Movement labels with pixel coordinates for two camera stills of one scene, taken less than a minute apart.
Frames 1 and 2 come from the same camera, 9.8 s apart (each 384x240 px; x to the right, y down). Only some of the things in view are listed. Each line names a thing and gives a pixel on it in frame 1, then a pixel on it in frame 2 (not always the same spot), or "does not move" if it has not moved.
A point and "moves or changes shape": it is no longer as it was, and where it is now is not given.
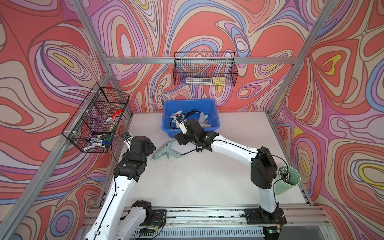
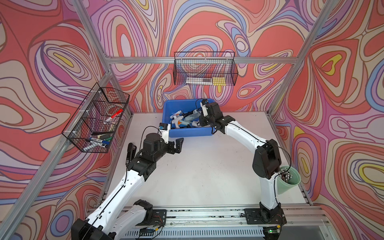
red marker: [117, 113] does not move
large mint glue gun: [166, 149] moves or changes shape
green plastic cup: [287, 177] does not move
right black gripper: [181, 138] -> [202, 119]
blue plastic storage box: [207, 106] does not move
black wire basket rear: [207, 68] does not move
